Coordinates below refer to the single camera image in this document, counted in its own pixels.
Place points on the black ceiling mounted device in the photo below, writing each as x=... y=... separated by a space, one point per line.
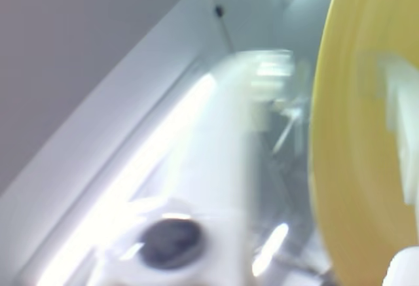
x=219 y=10

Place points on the yellow plate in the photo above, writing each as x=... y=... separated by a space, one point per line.
x=353 y=168

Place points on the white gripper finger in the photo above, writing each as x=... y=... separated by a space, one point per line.
x=209 y=184
x=410 y=135

